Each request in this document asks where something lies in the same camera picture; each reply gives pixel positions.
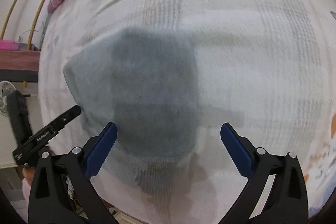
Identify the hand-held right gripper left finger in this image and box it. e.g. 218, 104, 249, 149
28, 122, 118, 224

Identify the white standing fan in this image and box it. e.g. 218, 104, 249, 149
0, 80, 16, 117

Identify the bright pink cloth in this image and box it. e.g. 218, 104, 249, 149
0, 39, 23, 51

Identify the grey zip hoodie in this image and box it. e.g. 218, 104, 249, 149
63, 26, 200, 195

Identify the person's left forearm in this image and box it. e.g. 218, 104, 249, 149
22, 178, 34, 224

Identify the person's left hand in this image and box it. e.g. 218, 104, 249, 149
22, 167, 36, 184

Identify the white floral bedsheet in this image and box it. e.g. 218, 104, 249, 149
37, 0, 336, 222

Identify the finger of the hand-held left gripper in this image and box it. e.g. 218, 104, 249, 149
49, 105, 82, 132

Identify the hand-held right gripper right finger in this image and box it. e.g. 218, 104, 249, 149
218, 122, 309, 224

